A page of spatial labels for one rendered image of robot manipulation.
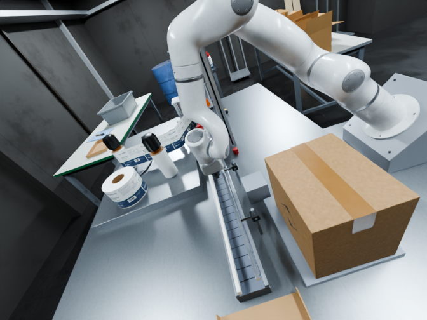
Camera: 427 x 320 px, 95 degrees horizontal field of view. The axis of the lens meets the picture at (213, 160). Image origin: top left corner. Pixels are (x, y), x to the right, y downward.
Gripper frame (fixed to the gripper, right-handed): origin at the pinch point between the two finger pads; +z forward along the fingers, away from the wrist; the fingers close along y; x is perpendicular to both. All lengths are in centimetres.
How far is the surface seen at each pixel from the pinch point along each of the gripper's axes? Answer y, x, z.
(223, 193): 0.2, 9.3, 3.4
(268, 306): -3, 55, -8
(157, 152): 27.1, -24.4, -5.0
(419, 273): -45, 58, -9
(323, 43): -142, -128, 52
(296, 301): -11, 56, -9
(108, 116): 124, -191, 71
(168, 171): 27.4, -18.2, 7.8
